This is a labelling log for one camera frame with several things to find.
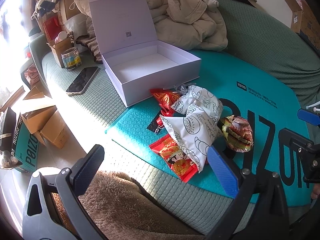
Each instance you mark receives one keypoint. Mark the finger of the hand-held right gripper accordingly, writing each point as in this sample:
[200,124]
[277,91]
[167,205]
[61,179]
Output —
[308,116]
[297,140]

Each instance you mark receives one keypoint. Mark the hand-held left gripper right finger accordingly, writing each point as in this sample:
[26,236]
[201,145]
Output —
[222,175]

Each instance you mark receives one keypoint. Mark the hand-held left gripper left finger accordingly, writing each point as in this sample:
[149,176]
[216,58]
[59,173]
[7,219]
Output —
[87,166]

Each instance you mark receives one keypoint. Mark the white printed snack packet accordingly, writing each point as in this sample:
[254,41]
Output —
[195,135]
[200,100]

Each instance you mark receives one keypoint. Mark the red cartoon snack packet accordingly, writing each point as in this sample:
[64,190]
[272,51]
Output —
[175,160]

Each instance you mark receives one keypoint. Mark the red lantern charm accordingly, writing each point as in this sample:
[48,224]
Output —
[163,123]

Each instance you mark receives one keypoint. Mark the clear plastic toy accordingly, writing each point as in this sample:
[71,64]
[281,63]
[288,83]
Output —
[181,88]

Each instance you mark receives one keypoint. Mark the white gift box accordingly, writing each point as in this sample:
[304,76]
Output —
[140,65]

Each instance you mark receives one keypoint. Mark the person's right hand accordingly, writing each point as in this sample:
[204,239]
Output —
[315,192]

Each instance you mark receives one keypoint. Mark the brown fluffy blanket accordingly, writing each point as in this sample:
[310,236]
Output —
[120,210]

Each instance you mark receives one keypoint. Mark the teal printed box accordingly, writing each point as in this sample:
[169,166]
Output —
[27,150]

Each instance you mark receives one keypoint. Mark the teal bubble mailer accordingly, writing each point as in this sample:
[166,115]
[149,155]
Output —
[140,127]

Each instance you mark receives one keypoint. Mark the open cardboard box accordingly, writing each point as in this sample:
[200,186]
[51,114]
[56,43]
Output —
[37,110]

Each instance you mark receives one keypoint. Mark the smartphone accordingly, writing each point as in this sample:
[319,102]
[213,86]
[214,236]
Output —
[82,80]

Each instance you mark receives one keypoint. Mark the black box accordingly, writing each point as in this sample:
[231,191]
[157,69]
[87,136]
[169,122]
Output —
[6,130]

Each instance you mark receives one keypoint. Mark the labelled cardboard box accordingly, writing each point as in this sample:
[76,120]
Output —
[307,20]

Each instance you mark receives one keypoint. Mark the pink bag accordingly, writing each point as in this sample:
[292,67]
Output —
[32,76]

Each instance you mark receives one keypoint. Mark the glass jar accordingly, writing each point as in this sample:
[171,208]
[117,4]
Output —
[71,60]

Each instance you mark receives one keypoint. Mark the small cardboard box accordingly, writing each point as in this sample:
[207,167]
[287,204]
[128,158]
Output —
[58,52]

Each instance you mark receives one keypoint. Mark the brown knitted cloth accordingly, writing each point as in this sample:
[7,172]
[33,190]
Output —
[91,42]

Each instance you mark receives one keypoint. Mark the pink round container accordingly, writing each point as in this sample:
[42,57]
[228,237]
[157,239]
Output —
[60,37]

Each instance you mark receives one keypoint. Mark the white paper bag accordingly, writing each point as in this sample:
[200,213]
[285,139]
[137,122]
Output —
[75,25]

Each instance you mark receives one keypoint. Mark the red paper bag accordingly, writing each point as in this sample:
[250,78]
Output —
[51,27]

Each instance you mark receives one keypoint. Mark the beige padded jacket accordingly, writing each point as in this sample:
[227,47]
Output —
[185,17]

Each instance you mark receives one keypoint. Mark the large cardboard box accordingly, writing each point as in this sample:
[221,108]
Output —
[67,7]

